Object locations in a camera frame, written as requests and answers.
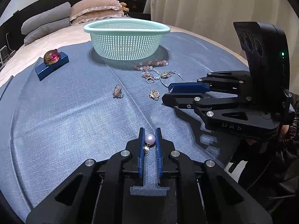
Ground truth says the beige bed cover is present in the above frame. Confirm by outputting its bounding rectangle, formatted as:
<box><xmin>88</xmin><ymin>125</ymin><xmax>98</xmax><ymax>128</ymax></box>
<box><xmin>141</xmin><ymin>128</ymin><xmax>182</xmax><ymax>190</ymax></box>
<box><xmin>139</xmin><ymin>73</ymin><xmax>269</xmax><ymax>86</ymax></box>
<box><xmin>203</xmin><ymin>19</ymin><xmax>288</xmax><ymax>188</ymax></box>
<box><xmin>0</xmin><ymin>16</ymin><xmax>248</xmax><ymax>87</ymax></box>

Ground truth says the grey folded duvet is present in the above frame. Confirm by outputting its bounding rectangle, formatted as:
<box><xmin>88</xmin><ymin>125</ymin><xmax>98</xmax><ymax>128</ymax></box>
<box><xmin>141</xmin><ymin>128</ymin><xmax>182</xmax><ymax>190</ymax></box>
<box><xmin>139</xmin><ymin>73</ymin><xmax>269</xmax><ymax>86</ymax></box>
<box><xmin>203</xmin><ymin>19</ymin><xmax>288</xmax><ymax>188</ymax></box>
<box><xmin>21</xmin><ymin>2</ymin><xmax>71</xmax><ymax>46</ymax></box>

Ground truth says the silver hoop earring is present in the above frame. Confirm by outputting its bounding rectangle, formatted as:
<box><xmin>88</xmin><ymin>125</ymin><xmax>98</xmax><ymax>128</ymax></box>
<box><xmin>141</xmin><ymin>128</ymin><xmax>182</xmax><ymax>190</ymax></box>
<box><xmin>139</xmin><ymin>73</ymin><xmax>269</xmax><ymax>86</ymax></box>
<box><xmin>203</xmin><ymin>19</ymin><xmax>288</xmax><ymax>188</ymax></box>
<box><xmin>159</xmin><ymin>70</ymin><xmax>184</xmax><ymax>88</ymax></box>

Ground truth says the black nightstand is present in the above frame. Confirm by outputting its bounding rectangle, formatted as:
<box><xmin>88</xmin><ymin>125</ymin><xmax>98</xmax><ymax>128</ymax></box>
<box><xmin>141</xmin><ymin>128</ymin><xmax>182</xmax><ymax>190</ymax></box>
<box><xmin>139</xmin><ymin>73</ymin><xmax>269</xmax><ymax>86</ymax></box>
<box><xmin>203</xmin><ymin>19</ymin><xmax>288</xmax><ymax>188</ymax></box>
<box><xmin>125</xmin><ymin>0</ymin><xmax>151</xmax><ymax>21</ymax></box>

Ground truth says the beige curtain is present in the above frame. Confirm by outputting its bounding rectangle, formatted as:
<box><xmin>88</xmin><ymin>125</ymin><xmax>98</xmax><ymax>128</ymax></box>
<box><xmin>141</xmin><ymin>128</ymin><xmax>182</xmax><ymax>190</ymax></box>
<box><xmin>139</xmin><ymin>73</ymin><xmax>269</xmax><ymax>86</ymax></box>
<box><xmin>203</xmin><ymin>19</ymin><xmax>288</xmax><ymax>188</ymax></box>
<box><xmin>150</xmin><ymin>0</ymin><xmax>298</xmax><ymax>60</ymax></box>

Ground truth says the black camera box right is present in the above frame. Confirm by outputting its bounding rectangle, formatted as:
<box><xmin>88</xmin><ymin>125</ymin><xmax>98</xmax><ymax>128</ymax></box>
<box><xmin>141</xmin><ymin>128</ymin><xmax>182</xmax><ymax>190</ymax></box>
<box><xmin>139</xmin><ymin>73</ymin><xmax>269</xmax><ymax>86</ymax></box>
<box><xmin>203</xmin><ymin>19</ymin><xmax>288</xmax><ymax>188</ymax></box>
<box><xmin>233</xmin><ymin>21</ymin><xmax>290</xmax><ymax>91</ymax></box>

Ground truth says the mint green plastic basket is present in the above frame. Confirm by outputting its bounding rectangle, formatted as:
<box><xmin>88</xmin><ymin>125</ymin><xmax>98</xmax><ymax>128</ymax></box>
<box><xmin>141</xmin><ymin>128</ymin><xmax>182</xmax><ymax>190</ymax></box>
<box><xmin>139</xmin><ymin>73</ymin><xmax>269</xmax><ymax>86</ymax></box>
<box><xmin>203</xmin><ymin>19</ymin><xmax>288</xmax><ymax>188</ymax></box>
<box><xmin>84</xmin><ymin>18</ymin><xmax>170</xmax><ymax>61</ymax></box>

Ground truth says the red glass ornament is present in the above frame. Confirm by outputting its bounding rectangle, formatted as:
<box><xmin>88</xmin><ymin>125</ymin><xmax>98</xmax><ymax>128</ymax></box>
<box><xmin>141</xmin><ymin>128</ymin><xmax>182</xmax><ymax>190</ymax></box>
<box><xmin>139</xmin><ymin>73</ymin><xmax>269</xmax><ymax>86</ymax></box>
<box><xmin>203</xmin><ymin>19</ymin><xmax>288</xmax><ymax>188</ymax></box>
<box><xmin>43</xmin><ymin>49</ymin><xmax>61</xmax><ymax>66</ymax></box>

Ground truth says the blue rectangular box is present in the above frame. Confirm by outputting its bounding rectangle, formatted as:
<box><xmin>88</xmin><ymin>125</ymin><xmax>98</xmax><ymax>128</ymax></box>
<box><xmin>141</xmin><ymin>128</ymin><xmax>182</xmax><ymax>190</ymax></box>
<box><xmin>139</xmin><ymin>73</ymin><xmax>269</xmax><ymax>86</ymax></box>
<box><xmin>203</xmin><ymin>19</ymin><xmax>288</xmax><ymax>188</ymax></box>
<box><xmin>35</xmin><ymin>52</ymin><xmax>69</xmax><ymax>81</ymax></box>

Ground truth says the blue fabric cloth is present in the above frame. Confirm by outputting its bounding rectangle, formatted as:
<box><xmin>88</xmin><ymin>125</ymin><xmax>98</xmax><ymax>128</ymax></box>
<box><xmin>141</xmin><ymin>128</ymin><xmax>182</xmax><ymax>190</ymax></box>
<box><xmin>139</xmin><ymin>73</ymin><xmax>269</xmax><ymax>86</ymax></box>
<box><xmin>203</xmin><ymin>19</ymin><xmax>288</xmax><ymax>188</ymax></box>
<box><xmin>0</xmin><ymin>31</ymin><xmax>249</xmax><ymax>223</ymax></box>

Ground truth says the pearl pendant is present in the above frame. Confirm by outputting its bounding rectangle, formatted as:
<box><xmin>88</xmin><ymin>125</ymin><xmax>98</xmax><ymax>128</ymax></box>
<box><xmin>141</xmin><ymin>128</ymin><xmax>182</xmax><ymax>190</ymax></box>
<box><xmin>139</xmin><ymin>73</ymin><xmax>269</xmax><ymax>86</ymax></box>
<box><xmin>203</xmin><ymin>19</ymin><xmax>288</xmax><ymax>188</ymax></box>
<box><xmin>143</xmin><ymin>134</ymin><xmax>156</xmax><ymax>156</ymax></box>

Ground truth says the pink ruffled pillow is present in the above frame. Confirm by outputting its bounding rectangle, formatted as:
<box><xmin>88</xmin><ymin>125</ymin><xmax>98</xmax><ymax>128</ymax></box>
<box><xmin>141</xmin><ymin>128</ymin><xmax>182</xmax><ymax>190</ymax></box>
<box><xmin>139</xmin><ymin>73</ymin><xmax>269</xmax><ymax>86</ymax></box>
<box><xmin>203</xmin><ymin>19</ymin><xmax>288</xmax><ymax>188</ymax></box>
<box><xmin>69</xmin><ymin>0</ymin><xmax>124</xmax><ymax>25</ymax></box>

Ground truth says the brown teddy bear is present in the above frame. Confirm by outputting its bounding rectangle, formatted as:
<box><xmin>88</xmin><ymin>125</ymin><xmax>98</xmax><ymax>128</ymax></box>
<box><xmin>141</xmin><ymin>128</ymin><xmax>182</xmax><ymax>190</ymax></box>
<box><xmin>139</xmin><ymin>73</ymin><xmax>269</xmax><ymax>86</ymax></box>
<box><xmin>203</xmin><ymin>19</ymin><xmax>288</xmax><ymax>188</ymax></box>
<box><xmin>120</xmin><ymin>2</ymin><xmax>129</xmax><ymax>13</ymax></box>

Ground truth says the pink bead bracelet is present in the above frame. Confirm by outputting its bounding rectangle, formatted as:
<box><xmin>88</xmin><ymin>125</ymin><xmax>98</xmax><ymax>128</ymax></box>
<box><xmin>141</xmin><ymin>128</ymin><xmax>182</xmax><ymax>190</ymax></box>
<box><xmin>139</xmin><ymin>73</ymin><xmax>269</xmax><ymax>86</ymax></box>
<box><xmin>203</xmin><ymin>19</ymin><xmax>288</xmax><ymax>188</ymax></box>
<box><xmin>134</xmin><ymin>59</ymin><xmax>169</xmax><ymax>80</ymax></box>

